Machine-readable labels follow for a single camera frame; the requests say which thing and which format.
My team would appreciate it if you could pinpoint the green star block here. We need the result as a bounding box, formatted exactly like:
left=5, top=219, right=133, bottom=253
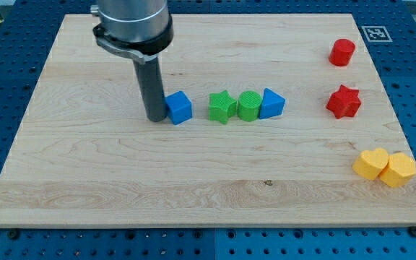
left=209, top=90, right=237, bottom=124

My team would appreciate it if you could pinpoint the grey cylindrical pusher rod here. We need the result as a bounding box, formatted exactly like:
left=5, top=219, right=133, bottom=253
left=134, top=56, right=167, bottom=122

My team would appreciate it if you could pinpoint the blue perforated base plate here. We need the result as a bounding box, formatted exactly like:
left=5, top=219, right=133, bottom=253
left=0, top=0, right=416, bottom=259

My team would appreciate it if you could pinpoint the red star block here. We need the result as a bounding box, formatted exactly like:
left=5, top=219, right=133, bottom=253
left=326, top=84, right=362, bottom=119

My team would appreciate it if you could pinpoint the red cylinder block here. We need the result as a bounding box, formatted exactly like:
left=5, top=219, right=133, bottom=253
left=329, top=38, right=356, bottom=66

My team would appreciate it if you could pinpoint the yellow heart block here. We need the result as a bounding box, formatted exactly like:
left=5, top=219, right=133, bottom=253
left=352, top=148, right=389, bottom=181

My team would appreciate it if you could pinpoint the blue triangle block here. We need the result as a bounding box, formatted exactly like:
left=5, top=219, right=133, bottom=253
left=259, top=88, right=286, bottom=119

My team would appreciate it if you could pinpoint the wooden board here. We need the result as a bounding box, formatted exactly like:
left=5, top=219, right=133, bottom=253
left=0, top=14, right=416, bottom=229

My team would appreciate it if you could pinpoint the yellow hexagon block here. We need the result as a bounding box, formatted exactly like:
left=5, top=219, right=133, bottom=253
left=379, top=152, right=416, bottom=188

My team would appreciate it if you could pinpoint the white fiducial marker tag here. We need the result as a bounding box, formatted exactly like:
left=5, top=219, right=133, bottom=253
left=361, top=25, right=392, bottom=43

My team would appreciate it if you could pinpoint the blue cube block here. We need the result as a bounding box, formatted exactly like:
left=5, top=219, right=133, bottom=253
left=165, top=91, right=192, bottom=125

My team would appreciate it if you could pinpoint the green cylinder block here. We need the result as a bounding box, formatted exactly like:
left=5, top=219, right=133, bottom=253
left=238, top=90, right=262, bottom=122

